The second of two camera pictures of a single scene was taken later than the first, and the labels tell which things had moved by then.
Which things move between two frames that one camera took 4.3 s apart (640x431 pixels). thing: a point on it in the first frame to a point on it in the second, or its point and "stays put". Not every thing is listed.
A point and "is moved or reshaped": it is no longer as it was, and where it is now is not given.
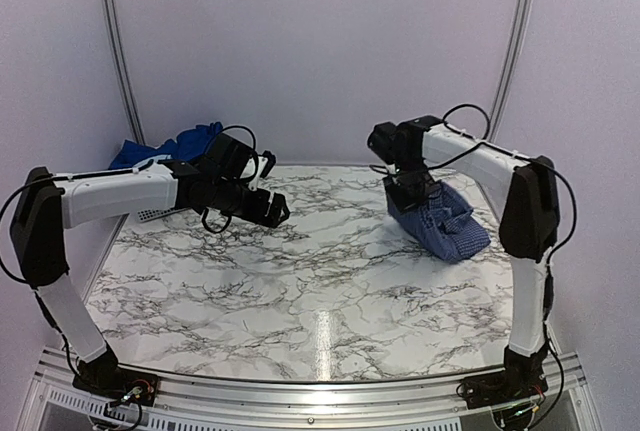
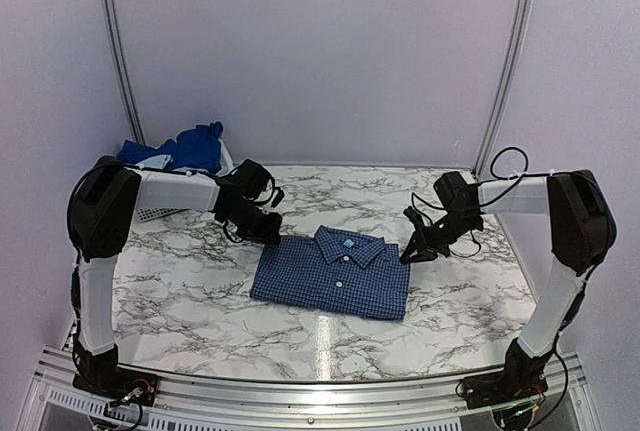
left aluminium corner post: x=118 y=50 stays put
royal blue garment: x=190 y=142 stays put
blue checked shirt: x=443 y=224 is moved or reshaped
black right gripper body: x=414 y=187 to x=447 y=232
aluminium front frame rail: x=55 y=401 stays put
